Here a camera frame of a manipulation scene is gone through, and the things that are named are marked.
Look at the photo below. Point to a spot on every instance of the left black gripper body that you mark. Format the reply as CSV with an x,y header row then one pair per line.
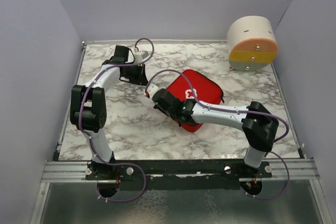
x,y
133,73

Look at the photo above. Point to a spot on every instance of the aluminium frame rail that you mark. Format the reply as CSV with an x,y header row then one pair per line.
x,y
293,168

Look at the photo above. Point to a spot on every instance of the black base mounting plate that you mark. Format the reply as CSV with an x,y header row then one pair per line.
x,y
178,174

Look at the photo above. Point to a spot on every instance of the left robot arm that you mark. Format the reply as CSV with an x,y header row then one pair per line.
x,y
88,110

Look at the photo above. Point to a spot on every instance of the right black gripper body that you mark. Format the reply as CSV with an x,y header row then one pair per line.
x,y
171,114

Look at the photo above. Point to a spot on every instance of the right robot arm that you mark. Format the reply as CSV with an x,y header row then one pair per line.
x,y
257,123

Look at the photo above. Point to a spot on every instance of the red black medicine case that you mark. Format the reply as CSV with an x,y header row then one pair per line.
x,y
204,88

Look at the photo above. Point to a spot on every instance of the round pastel drawer cabinet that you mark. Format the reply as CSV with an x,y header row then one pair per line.
x,y
251,43

